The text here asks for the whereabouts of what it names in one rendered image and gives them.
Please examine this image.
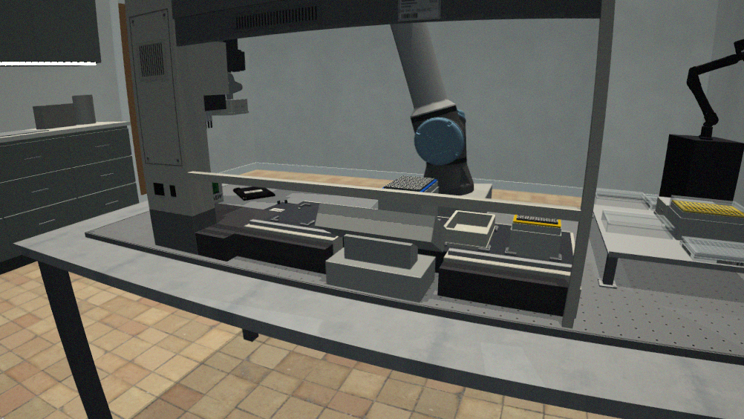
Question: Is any blue tip rack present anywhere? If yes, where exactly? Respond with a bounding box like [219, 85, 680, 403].
[378, 200, 438, 217]

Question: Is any beige rectangular tray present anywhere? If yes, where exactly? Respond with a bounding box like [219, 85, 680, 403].
[444, 210, 495, 250]

